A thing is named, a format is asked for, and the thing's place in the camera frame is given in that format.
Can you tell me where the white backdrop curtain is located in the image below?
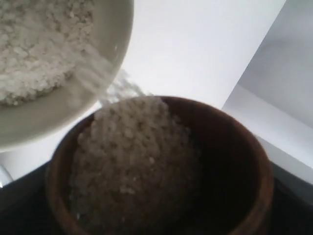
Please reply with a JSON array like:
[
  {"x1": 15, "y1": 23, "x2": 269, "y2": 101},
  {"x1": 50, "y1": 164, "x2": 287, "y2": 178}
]
[{"x1": 221, "y1": 14, "x2": 313, "y2": 162}]

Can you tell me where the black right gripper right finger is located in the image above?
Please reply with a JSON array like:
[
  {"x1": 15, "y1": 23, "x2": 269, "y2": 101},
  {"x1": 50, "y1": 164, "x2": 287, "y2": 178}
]
[{"x1": 269, "y1": 163, "x2": 313, "y2": 235}]

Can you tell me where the brown wooden cup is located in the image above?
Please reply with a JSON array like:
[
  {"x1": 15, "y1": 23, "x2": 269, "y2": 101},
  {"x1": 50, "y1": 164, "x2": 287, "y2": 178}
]
[{"x1": 45, "y1": 96, "x2": 274, "y2": 235}]

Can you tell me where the small white ceramic bowl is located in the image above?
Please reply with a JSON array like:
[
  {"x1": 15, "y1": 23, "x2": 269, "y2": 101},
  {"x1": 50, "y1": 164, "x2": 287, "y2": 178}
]
[{"x1": 0, "y1": 0, "x2": 134, "y2": 152}]

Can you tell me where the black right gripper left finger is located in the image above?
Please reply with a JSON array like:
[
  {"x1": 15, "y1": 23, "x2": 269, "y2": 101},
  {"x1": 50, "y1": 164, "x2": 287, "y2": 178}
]
[{"x1": 0, "y1": 165, "x2": 52, "y2": 235}]

